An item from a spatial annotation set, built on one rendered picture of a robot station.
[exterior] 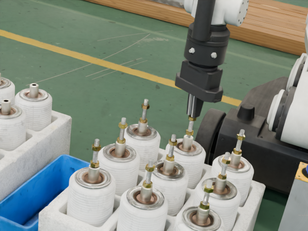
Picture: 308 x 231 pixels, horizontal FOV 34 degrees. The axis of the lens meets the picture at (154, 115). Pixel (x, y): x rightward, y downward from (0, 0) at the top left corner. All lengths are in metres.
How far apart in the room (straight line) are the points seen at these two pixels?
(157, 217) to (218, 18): 0.41
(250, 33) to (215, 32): 1.87
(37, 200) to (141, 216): 0.42
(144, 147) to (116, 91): 0.85
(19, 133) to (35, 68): 0.94
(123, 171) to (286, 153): 0.52
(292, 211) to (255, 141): 0.38
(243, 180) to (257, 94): 0.68
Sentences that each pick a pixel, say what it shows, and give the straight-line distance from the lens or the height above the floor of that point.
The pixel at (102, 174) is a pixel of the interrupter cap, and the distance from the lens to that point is 1.05.
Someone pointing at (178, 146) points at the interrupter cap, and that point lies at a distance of 1.19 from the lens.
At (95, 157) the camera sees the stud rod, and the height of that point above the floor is 0.30.
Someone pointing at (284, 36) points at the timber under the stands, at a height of 0.08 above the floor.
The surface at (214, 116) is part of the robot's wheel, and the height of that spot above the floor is 0.20.
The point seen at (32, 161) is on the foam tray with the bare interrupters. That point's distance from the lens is 1.30.
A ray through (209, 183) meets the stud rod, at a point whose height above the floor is 0.34.
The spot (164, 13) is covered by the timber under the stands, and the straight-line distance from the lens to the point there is 3.03.
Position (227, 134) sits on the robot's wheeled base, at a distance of 1.45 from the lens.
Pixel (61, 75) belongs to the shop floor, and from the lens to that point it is 2.12.
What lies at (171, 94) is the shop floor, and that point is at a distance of 2.06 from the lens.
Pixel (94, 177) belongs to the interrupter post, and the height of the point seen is 0.26.
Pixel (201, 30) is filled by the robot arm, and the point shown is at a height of 0.56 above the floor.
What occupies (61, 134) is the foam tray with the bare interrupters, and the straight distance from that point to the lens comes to 1.39.
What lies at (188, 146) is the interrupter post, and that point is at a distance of 1.18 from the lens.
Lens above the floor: 0.84
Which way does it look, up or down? 27 degrees down
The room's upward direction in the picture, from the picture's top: 9 degrees clockwise
